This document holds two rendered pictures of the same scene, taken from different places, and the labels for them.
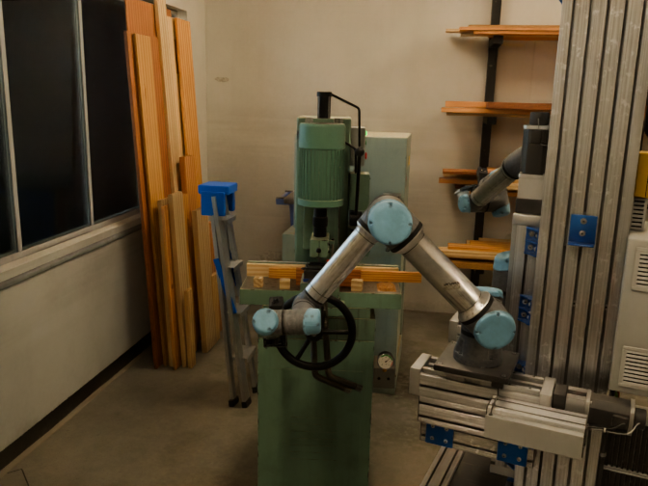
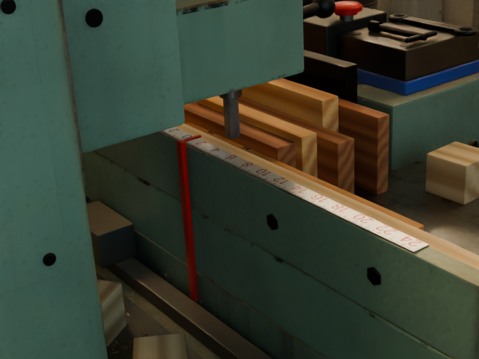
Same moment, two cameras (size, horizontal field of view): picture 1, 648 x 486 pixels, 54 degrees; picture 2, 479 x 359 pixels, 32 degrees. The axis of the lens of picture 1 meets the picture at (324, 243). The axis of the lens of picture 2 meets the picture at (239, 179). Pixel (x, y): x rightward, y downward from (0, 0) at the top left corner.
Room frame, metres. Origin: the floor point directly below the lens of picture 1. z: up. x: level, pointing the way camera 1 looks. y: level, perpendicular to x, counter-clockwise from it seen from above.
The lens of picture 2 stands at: (2.81, 0.53, 1.19)
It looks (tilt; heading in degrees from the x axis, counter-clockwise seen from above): 24 degrees down; 233
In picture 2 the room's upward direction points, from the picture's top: 3 degrees counter-clockwise
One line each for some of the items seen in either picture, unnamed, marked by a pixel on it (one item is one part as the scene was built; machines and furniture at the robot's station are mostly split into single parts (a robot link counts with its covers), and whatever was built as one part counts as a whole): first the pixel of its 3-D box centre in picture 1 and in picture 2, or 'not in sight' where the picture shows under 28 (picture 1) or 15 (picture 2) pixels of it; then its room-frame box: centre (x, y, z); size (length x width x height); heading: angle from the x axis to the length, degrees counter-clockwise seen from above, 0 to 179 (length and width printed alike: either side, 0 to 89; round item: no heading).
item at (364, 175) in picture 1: (359, 190); not in sight; (2.64, -0.14, 1.23); 0.09 x 0.08 x 0.15; 178
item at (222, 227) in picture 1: (229, 294); not in sight; (3.21, 0.49, 0.58); 0.27 x 0.25 x 1.16; 81
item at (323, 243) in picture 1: (320, 246); (204, 48); (2.45, 0.01, 1.03); 0.14 x 0.07 x 0.09; 178
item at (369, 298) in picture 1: (320, 294); (323, 184); (2.32, 0.01, 0.87); 0.61 x 0.30 x 0.06; 88
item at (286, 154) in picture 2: not in sight; (221, 144); (2.41, -0.03, 0.93); 0.18 x 0.02 x 0.05; 88
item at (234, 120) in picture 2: not in sight; (231, 107); (2.43, 0.02, 0.97); 0.01 x 0.01 x 0.05; 88
